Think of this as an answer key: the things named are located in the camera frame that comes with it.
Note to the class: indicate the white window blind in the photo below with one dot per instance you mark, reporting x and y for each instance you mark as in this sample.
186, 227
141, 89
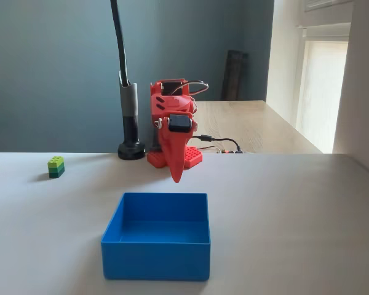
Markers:
323, 92

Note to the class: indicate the small controller board red light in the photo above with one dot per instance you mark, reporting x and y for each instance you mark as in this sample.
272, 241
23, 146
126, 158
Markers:
230, 151

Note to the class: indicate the dark wooden board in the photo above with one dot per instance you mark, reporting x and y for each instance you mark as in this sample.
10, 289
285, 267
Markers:
233, 77

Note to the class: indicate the green lego brick stack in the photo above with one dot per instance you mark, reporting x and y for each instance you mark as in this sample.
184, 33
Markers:
56, 168

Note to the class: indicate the blue plastic box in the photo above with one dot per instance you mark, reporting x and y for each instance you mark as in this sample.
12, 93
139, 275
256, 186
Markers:
157, 261

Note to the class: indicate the red robot arm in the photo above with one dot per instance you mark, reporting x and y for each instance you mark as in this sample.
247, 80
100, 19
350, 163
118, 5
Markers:
169, 103

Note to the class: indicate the black gooseneck stand grey sleeve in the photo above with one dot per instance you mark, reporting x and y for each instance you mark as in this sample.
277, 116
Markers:
129, 101

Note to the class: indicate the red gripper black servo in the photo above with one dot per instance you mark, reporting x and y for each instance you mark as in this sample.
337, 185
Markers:
173, 144

